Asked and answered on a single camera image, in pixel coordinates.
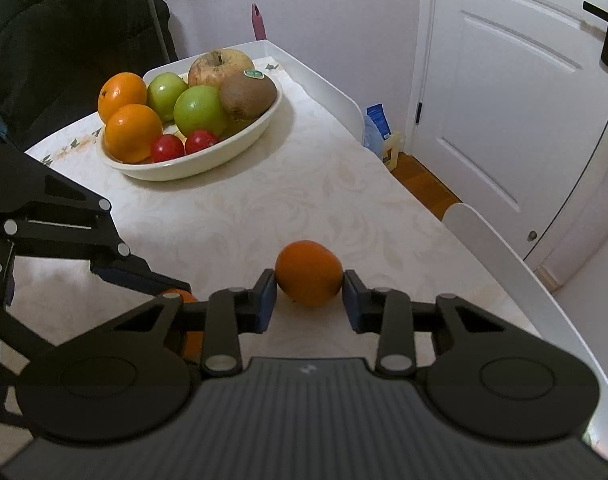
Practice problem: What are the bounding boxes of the cream oval fruit bowl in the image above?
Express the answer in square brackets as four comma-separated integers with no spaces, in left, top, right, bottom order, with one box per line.
[95,66,285,182]

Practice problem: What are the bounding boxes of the white panel door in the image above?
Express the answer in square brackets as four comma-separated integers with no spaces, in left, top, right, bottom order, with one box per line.
[412,0,608,256]

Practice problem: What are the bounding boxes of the floral white tablecloth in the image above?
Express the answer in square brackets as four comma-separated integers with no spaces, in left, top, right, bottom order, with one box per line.
[0,56,541,466]

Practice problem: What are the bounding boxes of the small tangerine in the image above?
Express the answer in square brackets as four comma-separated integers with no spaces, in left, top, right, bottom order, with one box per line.
[163,288,203,363]
[275,240,343,308]

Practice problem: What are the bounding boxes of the brown kiwi with sticker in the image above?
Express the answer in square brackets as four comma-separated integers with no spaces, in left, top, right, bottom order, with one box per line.
[219,70,278,119]

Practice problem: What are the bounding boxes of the white tray table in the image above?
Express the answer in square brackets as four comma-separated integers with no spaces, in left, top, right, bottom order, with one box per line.
[25,38,608,466]

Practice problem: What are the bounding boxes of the large orange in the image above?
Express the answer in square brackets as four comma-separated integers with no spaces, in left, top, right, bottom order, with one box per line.
[103,104,164,164]
[98,72,147,124]

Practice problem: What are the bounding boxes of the russet brown apple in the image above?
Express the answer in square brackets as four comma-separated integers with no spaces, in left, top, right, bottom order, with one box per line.
[187,48,254,89]

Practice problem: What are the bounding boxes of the red cherry tomato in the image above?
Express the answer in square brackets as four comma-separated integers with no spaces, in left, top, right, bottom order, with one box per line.
[150,134,185,162]
[185,130,219,155]

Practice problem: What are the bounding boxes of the green apple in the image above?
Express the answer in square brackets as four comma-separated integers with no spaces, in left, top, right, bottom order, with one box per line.
[174,86,229,138]
[147,72,188,122]

